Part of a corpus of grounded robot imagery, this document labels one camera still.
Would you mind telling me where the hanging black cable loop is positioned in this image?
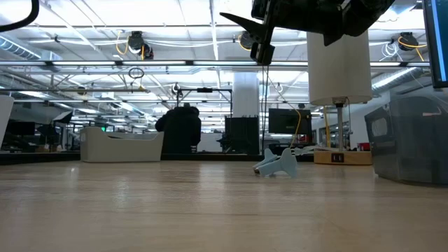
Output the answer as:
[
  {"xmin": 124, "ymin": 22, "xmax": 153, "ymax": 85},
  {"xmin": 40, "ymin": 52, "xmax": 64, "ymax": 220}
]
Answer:
[{"xmin": 127, "ymin": 66, "xmax": 145, "ymax": 80}]

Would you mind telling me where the person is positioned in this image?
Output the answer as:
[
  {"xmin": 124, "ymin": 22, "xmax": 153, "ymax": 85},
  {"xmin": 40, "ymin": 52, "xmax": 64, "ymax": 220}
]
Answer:
[{"xmin": 155, "ymin": 103, "xmax": 203, "ymax": 155}]

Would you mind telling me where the silver ventilation duct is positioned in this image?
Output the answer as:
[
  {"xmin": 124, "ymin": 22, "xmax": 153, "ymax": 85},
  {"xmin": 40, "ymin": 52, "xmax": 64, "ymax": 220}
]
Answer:
[{"xmin": 371, "ymin": 66, "xmax": 430, "ymax": 90}]

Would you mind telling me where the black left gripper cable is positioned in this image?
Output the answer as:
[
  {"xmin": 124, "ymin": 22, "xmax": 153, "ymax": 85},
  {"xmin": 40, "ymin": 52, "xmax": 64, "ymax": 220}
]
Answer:
[{"xmin": 0, "ymin": 0, "xmax": 40, "ymax": 33}]

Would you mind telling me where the black background rig frame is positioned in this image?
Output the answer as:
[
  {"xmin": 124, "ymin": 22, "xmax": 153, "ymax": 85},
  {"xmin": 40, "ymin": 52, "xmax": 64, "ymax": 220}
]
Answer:
[{"xmin": 176, "ymin": 87, "xmax": 234, "ymax": 155}]

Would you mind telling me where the black cabinet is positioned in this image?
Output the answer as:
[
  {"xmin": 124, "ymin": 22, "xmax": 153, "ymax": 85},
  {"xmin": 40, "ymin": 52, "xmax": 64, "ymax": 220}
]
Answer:
[{"xmin": 225, "ymin": 116, "xmax": 260, "ymax": 155}]

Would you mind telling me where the black background monitor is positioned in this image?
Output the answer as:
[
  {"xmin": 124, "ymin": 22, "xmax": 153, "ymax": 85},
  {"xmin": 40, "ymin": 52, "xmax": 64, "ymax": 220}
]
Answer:
[{"xmin": 268, "ymin": 108, "xmax": 312, "ymax": 135}]

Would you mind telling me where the yellow hanging cable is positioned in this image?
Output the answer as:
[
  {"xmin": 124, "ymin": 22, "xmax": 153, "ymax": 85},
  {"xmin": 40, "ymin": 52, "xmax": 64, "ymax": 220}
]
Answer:
[{"xmin": 267, "ymin": 75, "xmax": 302, "ymax": 150}]

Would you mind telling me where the ceiling cable reel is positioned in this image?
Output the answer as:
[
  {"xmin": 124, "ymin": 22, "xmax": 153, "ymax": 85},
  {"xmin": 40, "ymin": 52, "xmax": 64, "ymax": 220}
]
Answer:
[
  {"xmin": 239, "ymin": 30, "xmax": 257, "ymax": 50},
  {"xmin": 398, "ymin": 31, "xmax": 419, "ymax": 52},
  {"xmin": 127, "ymin": 30, "xmax": 155, "ymax": 60}
]

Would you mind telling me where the light grey plastic bin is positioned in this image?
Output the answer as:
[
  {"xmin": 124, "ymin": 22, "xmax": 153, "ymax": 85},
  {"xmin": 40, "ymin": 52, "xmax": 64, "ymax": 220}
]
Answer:
[{"xmin": 79, "ymin": 126, "xmax": 165, "ymax": 163}]

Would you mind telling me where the dark transparent plastic bin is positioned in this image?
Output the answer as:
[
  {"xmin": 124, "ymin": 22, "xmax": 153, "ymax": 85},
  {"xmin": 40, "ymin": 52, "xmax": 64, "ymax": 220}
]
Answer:
[{"xmin": 363, "ymin": 96, "xmax": 448, "ymax": 186}]

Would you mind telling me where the white pillar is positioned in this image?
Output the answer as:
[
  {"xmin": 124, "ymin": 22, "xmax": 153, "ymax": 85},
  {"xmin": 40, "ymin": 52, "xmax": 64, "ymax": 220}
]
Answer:
[{"xmin": 232, "ymin": 71, "xmax": 260, "ymax": 118}]

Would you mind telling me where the black computer monitor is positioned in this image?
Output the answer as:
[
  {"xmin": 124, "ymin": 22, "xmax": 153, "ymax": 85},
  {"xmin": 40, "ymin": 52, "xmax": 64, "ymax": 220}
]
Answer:
[{"xmin": 421, "ymin": 0, "xmax": 448, "ymax": 89}]

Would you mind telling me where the white plastic bin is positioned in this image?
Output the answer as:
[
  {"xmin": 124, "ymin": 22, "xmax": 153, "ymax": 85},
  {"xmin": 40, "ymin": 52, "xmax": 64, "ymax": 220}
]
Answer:
[{"xmin": 0, "ymin": 94, "xmax": 15, "ymax": 150}]

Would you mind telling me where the light blue staple remover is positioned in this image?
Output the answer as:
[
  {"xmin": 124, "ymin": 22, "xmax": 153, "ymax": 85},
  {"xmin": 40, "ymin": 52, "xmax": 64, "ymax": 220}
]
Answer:
[{"xmin": 252, "ymin": 147, "xmax": 298, "ymax": 178}]

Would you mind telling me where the white board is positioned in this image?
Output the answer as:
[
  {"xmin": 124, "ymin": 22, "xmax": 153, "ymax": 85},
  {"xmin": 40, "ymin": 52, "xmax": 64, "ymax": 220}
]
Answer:
[{"xmin": 199, "ymin": 132, "xmax": 223, "ymax": 153}]

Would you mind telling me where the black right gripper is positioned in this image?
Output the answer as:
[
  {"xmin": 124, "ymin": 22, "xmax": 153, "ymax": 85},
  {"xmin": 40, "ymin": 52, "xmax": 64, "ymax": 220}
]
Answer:
[{"xmin": 219, "ymin": 0, "xmax": 351, "ymax": 66}]

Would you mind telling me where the black aluminium table frame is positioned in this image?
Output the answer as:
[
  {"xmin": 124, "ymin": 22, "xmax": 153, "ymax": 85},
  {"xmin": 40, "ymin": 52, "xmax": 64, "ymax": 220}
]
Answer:
[{"xmin": 0, "ymin": 150, "xmax": 315, "ymax": 165}]

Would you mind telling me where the white shade lamp wooden base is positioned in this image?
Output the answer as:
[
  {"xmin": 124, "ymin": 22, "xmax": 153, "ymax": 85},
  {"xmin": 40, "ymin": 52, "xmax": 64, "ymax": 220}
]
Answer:
[{"xmin": 307, "ymin": 29, "xmax": 373, "ymax": 166}]

